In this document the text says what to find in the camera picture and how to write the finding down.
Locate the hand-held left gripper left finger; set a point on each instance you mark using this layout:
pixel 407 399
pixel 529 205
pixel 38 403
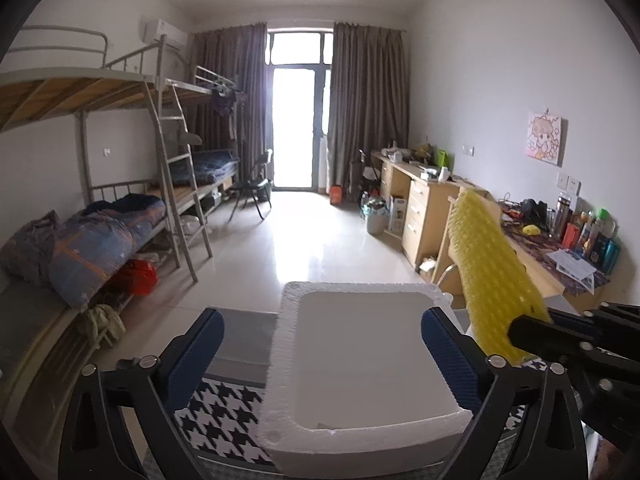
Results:
pixel 192 360

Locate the orange box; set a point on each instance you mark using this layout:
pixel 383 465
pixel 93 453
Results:
pixel 335 195

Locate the red plastic bag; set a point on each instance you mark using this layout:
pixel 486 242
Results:
pixel 135 277

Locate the white printed carton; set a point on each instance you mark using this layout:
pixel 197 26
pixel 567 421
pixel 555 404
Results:
pixel 396 215

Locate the metal bunk bed ladder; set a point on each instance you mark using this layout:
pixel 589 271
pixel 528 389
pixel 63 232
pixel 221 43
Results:
pixel 172 160

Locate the purple hanging clothes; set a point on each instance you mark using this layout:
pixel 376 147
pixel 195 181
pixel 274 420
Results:
pixel 225 102

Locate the row of bottles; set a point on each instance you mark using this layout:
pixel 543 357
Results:
pixel 592 240

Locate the blue mattress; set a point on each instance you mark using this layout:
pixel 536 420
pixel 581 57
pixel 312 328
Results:
pixel 212 165

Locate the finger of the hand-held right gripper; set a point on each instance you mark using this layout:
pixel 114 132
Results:
pixel 550 335
pixel 617 312

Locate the black headphones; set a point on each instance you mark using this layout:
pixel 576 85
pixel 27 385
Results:
pixel 532 210

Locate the yellow banana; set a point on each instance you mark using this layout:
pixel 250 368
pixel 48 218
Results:
pixel 531 230

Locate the metal bunk bed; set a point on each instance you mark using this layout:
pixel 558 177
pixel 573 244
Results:
pixel 200 87
pixel 50 85

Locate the glass balcony door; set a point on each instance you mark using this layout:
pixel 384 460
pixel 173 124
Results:
pixel 297 125

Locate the grey trash bin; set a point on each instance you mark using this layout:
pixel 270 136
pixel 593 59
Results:
pixel 377 217

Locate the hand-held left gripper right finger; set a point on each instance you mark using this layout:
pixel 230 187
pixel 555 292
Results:
pixel 450 360

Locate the green paper bag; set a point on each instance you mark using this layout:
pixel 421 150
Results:
pixel 443 158

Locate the blue orange quilt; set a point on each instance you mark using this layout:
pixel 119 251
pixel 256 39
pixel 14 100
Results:
pixel 100 245

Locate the grey pillow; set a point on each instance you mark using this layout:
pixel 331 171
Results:
pixel 27 250

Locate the black white houndstooth tablecloth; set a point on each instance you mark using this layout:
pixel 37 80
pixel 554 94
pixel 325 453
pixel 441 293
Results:
pixel 220 420

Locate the white paper sheets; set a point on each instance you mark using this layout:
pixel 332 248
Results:
pixel 570 265

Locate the yellow sponge sheet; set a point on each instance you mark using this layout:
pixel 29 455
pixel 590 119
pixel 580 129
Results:
pixel 485 270

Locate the black folding chair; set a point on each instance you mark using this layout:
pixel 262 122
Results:
pixel 252 187

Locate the white foam box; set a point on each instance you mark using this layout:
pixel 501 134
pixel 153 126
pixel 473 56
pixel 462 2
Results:
pixel 360 350

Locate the wooden chair with smiley face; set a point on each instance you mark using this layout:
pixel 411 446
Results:
pixel 442 272

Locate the grey curtain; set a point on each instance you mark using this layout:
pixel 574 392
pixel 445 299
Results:
pixel 235 70
pixel 367 100

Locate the wooden desk with drawers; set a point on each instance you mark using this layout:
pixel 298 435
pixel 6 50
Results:
pixel 425 210

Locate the pale green cloth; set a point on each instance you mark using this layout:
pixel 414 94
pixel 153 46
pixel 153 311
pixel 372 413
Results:
pixel 102 325

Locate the cartoon wall picture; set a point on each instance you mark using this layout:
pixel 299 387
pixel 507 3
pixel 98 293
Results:
pixel 544 137

